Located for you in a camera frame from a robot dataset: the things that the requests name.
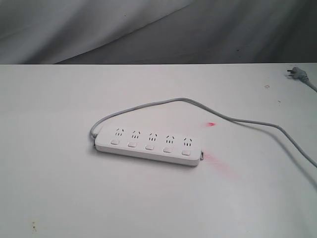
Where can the grey backdrop cloth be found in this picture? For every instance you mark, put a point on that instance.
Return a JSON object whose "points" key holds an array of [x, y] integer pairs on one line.
{"points": [[157, 31]]}

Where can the white five-socket power strip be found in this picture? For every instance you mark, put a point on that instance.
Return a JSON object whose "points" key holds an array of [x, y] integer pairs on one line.
{"points": [[153, 145]]}

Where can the grey wall plug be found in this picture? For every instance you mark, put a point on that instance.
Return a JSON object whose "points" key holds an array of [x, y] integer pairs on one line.
{"points": [[300, 75]]}

